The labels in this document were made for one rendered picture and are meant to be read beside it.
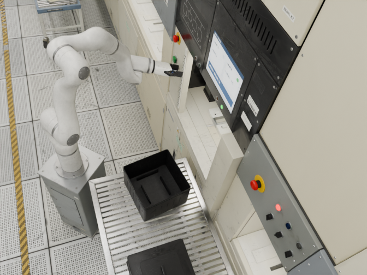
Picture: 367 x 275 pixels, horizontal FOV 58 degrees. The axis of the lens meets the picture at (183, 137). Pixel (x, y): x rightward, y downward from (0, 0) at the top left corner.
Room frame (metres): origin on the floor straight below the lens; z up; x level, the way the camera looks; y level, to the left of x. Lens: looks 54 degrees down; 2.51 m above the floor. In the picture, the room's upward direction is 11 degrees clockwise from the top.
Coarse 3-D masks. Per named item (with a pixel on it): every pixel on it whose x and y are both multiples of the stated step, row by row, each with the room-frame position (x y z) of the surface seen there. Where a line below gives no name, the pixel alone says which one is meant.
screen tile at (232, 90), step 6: (228, 66) 1.02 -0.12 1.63; (228, 72) 1.01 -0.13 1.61; (234, 72) 0.98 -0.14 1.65; (222, 78) 1.04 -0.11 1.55; (234, 78) 0.97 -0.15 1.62; (228, 84) 0.99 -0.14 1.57; (234, 84) 0.96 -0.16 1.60; (228, 90) 0.98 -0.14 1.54; (234, 90) 0.95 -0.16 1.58; (234, 96) 0.94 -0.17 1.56
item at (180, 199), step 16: (144, 160) 0.96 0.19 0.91; (160, 160) 1.02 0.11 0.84; (128, 176) 0.90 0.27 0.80; (144, 176) 0.93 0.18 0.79; (160, 176) 0.96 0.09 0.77; (176, 176) 0.94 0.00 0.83; (144, 192) 0.83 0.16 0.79; (160, 192) 0.86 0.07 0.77; (176, 192) 0.88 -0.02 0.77; (144, 208) 0.67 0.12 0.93; (160, 208) 0.73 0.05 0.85
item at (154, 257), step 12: (180, 240) 0.57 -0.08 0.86; (144, 252) 0.48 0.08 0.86; (156, 252) 0.49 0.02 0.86; (168, 252) 0.50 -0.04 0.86; (180, 252) 0.52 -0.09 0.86; (132, 264) 0.42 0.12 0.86; (144, 264) 0.43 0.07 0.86; (156, 264) 0.44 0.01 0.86; (168, 264) 0.45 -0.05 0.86; (180, 264) 0.46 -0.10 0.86
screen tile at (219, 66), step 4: (216, 44) 1.13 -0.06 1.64; (216, 48) 1.13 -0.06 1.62; (220, 48) 1.10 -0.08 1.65; (212, 52) 1.15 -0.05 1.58; (216, 52) 1.12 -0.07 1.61; (220, 52) 1.10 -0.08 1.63; (212, 56) 1.14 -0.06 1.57; (220, 56) 1.09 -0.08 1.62; (212, 60) 1.13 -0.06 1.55; (216, 60) 1.11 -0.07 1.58; (224, 60) 1.06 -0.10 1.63; (216, 64) 1.10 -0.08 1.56; (220, 64) 1.08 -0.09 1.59; (216, 68) 1.09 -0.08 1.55; (220, 68) 1.07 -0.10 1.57; (220, 72) 1.06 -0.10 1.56
